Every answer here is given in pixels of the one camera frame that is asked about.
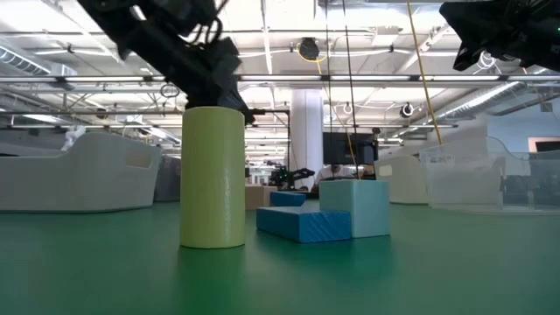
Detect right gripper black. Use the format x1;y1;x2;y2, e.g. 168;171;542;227
438;0;530;73

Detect thin yellow cable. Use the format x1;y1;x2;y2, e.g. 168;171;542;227
346;130;363;180

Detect silver ventilation duct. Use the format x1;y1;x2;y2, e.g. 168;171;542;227
437;65;560;122
0;43;78;79

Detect clear plastic bin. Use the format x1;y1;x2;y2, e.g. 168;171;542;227
419;135;560;215

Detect dark wall screen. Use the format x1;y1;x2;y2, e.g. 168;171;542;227
528;136;560;154

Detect person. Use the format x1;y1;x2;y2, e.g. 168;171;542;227
312;163;359;192

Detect long ceiling light rail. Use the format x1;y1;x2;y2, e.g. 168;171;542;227
0;73;560;85

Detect white building column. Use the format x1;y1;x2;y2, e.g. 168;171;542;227
290;89;325;193

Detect black hanging cable loop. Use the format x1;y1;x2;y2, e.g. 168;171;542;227
159;82;181;100

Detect yellow hanging cable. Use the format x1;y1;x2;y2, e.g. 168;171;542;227
405;0;444;146

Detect beige block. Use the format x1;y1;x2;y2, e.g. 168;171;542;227
244;185;279;211

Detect black background gantry frame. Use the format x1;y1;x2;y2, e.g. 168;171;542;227
252;108;291;192

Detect small dark blue block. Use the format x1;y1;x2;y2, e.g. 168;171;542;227
269;191;307;208

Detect light teal cube block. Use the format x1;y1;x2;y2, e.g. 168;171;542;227
318;178;391;240

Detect yellow-green cylinder block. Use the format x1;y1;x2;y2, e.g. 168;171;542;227
179;106;247;249

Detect black computer monitor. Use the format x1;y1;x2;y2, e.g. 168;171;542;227
322;131;380;166

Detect white crumpled object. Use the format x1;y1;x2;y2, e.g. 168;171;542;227
60;125;88;152

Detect dark translucent plastic bin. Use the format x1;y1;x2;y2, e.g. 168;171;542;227
152;155;183;203

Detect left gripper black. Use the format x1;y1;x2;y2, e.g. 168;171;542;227
126;25;256;126

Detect white plastic bin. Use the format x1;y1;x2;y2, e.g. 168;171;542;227
0;131;163;214
374;153;432;206

